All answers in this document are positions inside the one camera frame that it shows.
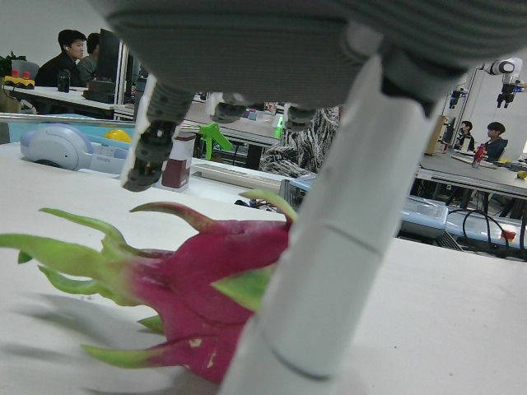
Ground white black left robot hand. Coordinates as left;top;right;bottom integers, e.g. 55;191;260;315
88;0;527;395

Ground pink dragon fruit green scales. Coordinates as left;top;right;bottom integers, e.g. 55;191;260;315
0;188;300;386

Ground green plastic clamp tool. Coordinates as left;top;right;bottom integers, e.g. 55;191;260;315
196;121;235;161

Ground zebra patterned cloth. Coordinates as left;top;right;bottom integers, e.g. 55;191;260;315
259;105;343;179

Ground maroon white carton box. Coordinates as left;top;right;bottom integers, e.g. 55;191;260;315
161;132;197;193

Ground black computer monitor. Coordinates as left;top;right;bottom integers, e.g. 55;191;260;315
96;28;121;83

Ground yellow rounded plastic object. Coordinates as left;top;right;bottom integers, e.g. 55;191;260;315
102;128;133;144

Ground person in grey top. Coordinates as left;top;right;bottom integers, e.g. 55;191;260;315
77;32;101;86

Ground person in black jacket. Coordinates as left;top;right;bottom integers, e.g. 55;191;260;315
35;29;88;88

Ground seated person black white top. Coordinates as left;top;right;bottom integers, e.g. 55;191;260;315
454;120;476;152

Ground pale blue white headphones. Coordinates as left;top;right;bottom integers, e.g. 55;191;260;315
19;123;128;173

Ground clear plastic storage box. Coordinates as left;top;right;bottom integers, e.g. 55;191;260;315
401;195;449;239

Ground yellow box with red buttons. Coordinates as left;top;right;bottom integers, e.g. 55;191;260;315
2;69;36;91

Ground black background robot gripper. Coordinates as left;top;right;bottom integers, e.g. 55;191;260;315
496;73;519;109

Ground seated person dark hoodie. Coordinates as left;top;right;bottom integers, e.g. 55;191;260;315
479;121;510;162

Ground turquoise plastic crate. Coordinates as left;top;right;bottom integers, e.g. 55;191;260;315
0;118;137;145

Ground black looped floor cable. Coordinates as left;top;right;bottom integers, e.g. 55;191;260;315
460;208;511;252

